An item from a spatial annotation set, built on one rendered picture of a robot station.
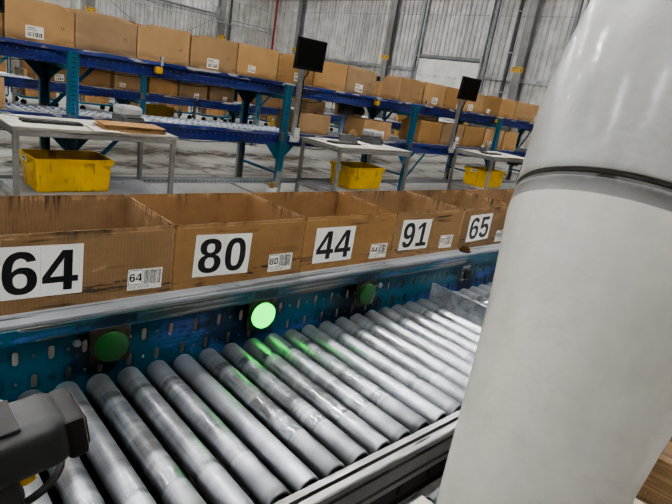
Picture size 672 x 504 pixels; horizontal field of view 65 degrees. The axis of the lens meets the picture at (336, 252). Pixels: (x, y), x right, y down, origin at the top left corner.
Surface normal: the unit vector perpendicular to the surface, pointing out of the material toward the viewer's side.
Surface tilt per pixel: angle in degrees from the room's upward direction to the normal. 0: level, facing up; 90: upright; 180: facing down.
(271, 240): 90
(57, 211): 90
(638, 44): 65
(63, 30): 90
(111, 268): 91
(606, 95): 72
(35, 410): 8
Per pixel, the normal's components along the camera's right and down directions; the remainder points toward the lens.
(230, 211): 0.65, 0.32
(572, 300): -0.59, -0.17
